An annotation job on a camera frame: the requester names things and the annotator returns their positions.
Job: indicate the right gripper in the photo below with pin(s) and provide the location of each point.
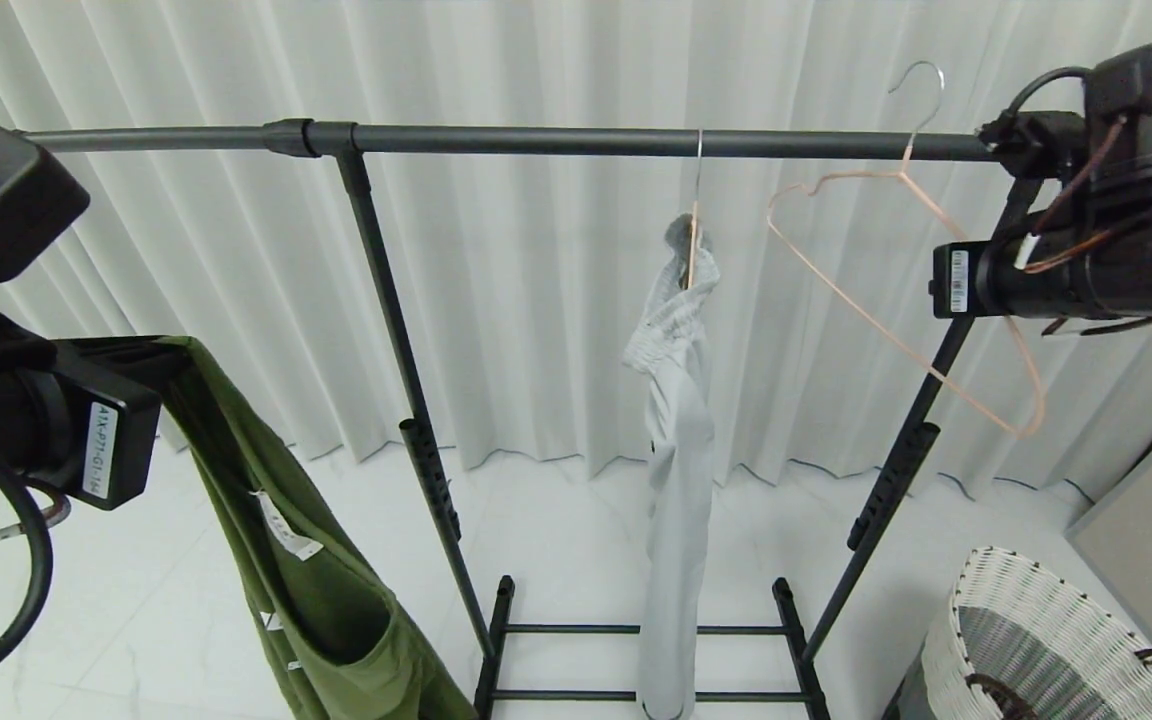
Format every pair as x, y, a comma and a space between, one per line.
1086, 275

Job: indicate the white laundry basket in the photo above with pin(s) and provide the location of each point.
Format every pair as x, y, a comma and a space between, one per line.
1036, 640

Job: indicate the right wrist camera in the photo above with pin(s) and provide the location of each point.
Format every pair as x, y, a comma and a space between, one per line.
1036, 145

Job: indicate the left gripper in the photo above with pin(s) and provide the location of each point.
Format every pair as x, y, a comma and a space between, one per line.
36, 420

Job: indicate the pale grey shorts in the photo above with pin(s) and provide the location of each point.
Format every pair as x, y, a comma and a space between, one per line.
681, 480

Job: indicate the pink clothes hanger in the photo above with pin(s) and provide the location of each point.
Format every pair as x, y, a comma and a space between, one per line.
871, 325
695, 230

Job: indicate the green garment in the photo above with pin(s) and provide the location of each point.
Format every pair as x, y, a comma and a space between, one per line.
336, 600

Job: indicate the black clothes rack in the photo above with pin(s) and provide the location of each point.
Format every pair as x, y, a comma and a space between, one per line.
536, 141

